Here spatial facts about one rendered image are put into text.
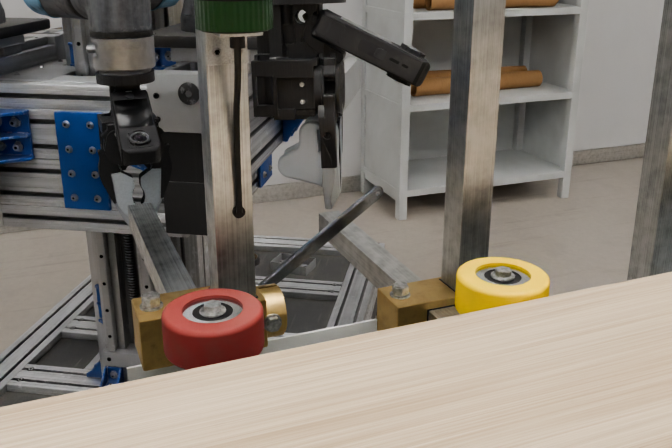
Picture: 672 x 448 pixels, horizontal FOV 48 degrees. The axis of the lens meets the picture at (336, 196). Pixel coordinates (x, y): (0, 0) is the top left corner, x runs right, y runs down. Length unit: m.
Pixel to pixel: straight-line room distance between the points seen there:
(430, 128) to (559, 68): 0.67
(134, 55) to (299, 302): 1.33
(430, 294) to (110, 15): 0.49
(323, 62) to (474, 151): 0.17
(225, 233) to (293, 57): 0.18
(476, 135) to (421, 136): 3.07
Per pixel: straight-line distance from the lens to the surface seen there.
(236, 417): 0.50
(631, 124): 4.57
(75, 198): 1.43
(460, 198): 0.77
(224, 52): 0.64
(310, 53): 0.73
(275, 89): 0.71
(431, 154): 3.87
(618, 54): 4.41
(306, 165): 0.74
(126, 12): 0.96
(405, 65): 0.71
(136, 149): 0.90
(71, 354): 2.03
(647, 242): 0.96
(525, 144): 4.07
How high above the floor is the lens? 1.18
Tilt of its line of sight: 19 degrees down
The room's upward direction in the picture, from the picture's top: straight up
